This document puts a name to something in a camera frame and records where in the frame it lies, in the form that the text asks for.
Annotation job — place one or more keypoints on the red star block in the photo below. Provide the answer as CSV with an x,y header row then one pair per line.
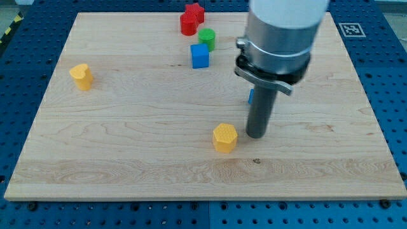
x,y
197,10

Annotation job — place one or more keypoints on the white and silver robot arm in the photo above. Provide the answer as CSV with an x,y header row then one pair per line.
x,y
275,52

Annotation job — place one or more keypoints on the green cylinder block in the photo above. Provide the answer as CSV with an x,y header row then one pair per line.
x,y
207,36

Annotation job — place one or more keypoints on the blue cube block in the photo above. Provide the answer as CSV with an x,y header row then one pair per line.
x,y
199,56

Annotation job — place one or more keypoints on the yellow hexagon block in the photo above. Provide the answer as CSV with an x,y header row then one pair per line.
x,y
224,138

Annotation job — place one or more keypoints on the wooden board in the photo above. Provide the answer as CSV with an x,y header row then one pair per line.
x,y
144,129

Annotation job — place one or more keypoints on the red cylinder block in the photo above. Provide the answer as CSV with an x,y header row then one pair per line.
x,y
188,23

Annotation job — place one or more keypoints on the white fiducial marker tag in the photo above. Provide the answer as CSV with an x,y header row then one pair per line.
x,y
352,30

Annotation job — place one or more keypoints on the yellow heart block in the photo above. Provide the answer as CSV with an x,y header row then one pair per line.
x,y
82,76

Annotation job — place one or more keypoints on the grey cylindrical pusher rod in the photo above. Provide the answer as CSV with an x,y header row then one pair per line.
x,y
260,111

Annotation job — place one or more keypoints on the blue block behind rod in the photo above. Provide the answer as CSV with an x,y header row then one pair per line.
x,y
250,97

